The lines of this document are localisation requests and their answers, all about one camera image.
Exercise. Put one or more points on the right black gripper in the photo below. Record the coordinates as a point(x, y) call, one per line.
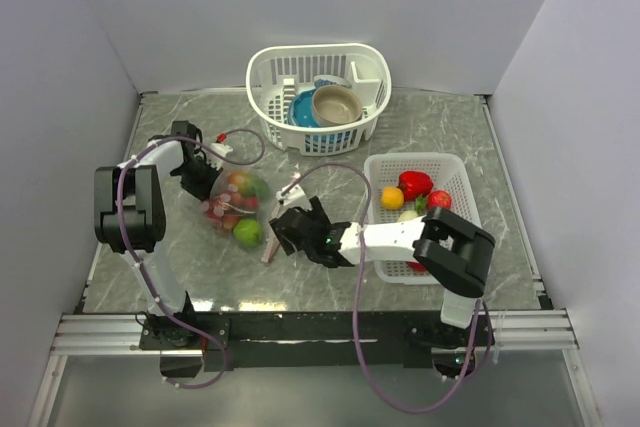
point(317, 213)

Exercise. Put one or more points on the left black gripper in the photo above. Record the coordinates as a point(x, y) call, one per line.
point(203, 191)

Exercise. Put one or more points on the orange green fake mango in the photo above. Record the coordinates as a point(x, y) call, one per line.
point(249, 184)

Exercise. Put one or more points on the clear zip top bag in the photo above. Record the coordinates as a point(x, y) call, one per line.
point(268, 210)

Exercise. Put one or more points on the green fake fruit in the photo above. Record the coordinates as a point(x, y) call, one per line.
point(248, 232)

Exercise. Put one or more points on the orange fake fruit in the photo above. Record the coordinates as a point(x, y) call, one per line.
point(392, 198)

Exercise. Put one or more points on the red fake bell pepper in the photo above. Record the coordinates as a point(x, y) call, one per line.
point(414, 184)

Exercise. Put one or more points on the white fake radish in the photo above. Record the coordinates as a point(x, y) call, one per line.
point(415, 211)

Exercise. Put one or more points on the red fake tomato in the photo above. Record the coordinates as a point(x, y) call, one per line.
point(439, 199)

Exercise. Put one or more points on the red fake fruit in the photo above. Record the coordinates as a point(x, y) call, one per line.
point(417, 267)

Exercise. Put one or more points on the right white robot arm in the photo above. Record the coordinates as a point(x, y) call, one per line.
point(456, 252)

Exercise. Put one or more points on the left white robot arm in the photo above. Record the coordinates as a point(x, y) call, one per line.
point(130, 218)

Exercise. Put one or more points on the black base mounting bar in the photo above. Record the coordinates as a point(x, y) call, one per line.
point(412, 339)

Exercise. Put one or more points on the blue dotted plate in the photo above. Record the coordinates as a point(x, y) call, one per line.
point(300, 110)

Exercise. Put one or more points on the beige ceramic bowl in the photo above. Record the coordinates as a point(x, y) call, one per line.
point(335, 106)

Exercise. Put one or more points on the white oval dish basket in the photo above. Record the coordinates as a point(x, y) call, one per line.
point(276, 75)

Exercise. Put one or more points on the white rectangular perforated tray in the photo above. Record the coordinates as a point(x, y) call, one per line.
point(447, 171)

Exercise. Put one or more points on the white blue floral cup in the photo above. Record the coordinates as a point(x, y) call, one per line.
point(326, 80)

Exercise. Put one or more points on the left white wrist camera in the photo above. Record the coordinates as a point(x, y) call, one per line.
point(221, 149)

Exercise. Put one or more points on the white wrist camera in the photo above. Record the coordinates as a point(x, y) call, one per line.
point(293, 196)
point(221, 149)

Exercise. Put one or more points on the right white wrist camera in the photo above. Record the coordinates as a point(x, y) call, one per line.
point(293, 196)

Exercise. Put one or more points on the aluminium frame rail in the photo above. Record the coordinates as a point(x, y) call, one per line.
point(119, 334)

